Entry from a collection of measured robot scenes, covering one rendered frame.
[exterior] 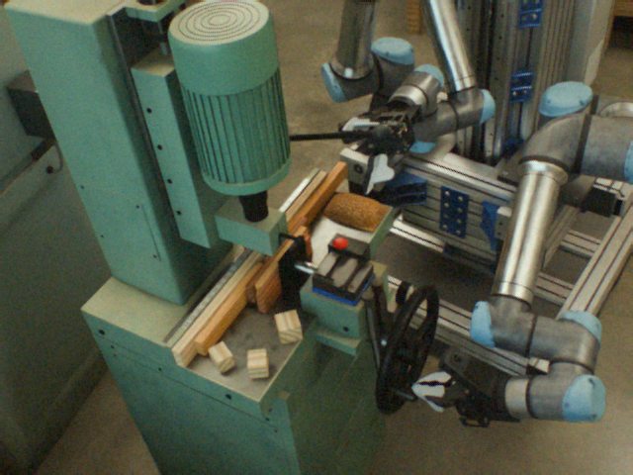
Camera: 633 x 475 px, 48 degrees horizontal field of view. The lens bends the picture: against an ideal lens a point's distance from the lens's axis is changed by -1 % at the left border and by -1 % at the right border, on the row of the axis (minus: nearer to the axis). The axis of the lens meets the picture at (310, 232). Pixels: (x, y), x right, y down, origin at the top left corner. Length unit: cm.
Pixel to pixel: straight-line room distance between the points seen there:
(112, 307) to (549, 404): 101
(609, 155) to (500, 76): 63
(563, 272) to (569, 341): 128
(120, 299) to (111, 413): 88
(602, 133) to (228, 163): 69
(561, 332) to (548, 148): 35
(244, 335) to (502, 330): 52
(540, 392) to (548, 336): 10
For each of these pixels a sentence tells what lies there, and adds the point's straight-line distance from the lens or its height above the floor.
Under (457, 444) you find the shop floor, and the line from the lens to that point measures 235.
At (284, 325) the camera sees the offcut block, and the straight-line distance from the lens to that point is 142.
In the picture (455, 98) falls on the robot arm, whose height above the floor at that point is 110.
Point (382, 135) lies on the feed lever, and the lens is 134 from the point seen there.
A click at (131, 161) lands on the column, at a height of 123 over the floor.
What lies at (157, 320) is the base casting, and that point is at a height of 80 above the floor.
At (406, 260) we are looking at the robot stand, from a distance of 254.
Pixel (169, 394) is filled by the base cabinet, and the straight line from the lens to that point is 182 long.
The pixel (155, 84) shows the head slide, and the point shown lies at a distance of 130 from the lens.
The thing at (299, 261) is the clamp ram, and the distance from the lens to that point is 150.
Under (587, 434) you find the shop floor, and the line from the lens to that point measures 243.
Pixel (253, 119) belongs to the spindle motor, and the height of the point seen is 135.
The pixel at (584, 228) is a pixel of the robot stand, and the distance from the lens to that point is 273.
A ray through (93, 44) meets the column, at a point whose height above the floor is 148.
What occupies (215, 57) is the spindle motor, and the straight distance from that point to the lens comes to 116.
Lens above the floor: 203
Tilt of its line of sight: 43 degrees down
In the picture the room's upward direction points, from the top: 7 degrees counter-clockwise
